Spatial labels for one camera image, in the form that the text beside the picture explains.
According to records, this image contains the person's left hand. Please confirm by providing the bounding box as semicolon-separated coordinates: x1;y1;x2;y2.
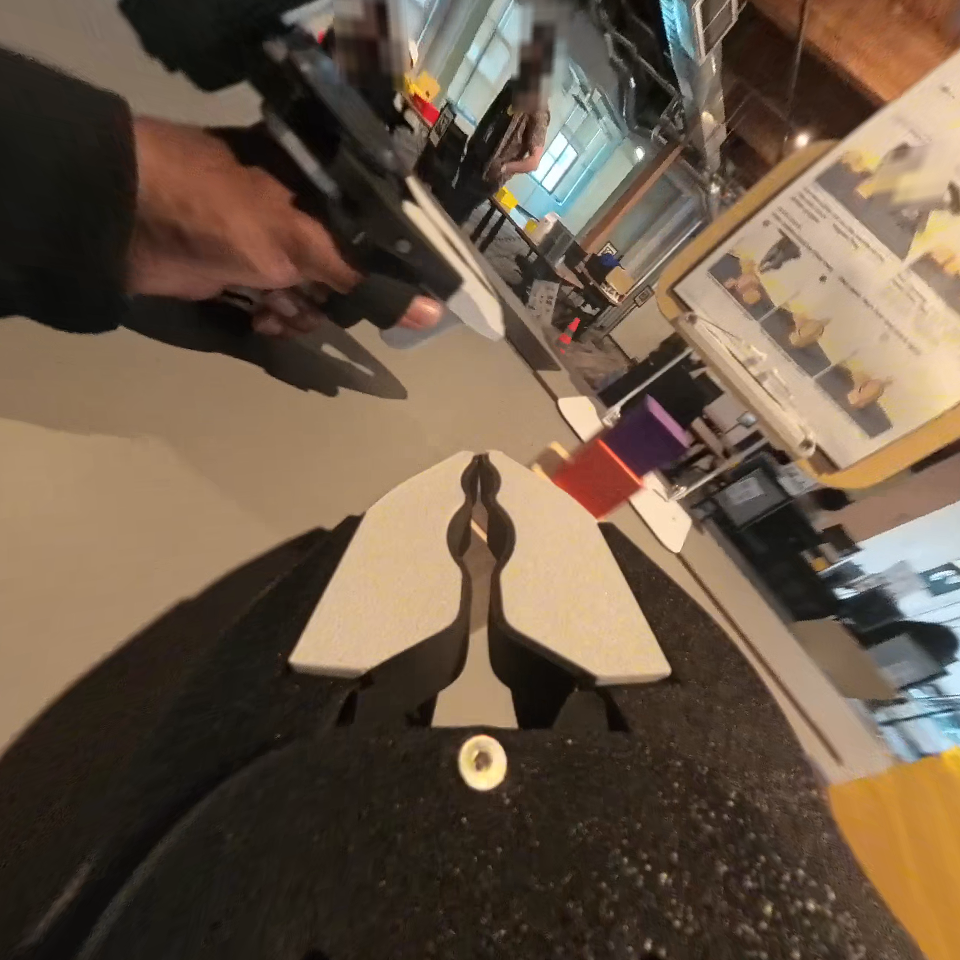
126;116;445;336

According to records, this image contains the large yellow plastic bin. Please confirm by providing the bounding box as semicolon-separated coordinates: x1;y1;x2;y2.
828;750;960;960

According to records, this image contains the purple wooden cube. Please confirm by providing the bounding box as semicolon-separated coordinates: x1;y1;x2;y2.
603;395;691;474

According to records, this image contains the printed instruction sheet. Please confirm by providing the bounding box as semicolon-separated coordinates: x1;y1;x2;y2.
675;52;960;466

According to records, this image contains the person's left forearm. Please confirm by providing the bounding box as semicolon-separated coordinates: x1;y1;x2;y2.
0;48;140;335

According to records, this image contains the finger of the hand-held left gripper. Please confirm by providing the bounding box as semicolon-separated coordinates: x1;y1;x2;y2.
403;178;509;344
378;309;468;351

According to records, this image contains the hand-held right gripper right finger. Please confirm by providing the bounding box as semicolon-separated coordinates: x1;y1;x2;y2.
483;448;672;727

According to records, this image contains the white document holder stand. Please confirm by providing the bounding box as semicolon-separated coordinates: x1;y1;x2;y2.
557;315;820;555

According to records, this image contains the red wooden cube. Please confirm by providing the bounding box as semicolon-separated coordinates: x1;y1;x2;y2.
551;438;645;519

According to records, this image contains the instruction sheet on clipboard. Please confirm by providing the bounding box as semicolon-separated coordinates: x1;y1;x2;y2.
656;45;960;490

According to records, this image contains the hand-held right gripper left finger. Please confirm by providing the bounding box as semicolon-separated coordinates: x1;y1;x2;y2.
288;450;481;725

